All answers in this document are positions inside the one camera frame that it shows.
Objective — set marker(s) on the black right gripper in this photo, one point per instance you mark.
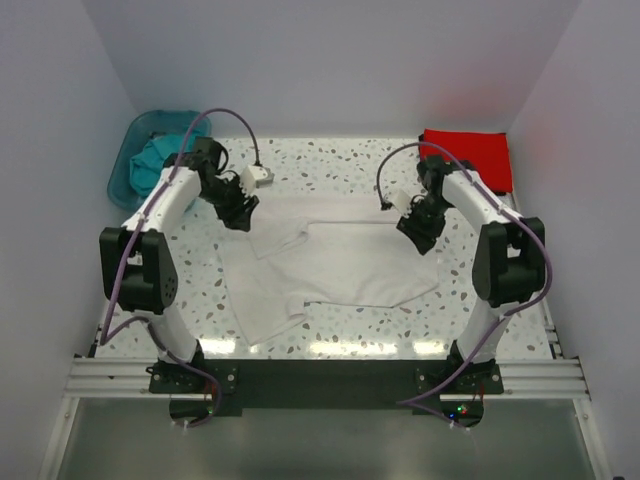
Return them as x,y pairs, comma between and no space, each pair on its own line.
411,228

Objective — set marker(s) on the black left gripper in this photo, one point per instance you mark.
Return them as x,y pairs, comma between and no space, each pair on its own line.
230,222

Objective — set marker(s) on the white t shirt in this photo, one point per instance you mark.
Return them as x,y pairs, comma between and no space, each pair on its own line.
341,250

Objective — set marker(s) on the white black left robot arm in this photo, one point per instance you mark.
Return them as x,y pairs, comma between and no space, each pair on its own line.
138,271

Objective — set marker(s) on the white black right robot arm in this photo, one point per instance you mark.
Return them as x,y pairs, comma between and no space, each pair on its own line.
509,265

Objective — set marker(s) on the teal crumpled t shirt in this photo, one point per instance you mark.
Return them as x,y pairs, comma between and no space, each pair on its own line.
145,167

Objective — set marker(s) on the red folded t shirt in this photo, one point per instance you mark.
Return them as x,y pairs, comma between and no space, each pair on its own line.
487,152

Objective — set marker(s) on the teal plastic bin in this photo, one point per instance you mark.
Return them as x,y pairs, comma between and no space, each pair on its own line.
144,127

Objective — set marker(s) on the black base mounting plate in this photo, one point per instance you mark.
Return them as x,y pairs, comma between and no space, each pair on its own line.
227,388

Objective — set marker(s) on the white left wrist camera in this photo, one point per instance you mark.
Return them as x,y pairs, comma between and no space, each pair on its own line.
254,177

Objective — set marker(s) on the aluminium frame rail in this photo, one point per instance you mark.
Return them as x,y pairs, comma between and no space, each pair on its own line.
122,378

